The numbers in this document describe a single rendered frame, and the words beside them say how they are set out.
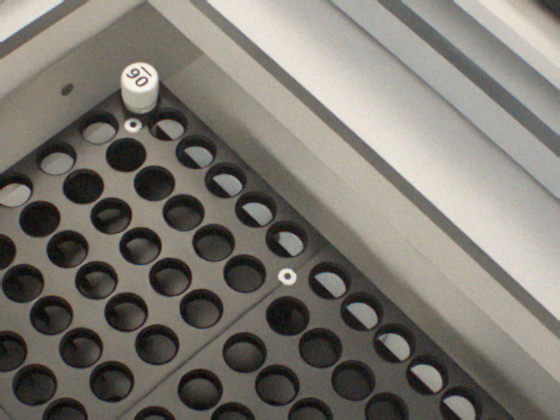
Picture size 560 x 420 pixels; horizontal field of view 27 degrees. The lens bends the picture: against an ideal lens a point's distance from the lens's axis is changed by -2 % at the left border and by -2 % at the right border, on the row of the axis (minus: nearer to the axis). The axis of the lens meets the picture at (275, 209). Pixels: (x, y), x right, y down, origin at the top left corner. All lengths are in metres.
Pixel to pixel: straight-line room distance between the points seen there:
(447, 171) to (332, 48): 0.05
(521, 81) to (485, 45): 0.01
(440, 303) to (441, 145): 0.11
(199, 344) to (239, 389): 0.02
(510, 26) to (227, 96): 0.19
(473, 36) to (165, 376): 0.13
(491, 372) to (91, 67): 0.18
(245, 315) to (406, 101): 0.08
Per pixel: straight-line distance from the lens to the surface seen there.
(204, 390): 0.38
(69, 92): 0.43
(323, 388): 0.35
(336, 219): 0.45
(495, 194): 0.34
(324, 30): 0.36
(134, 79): 0.39
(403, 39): 0.35
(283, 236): 0.43
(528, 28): 0.32
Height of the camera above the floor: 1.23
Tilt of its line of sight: 61 degrees down
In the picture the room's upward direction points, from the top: 9 degrees clockwise
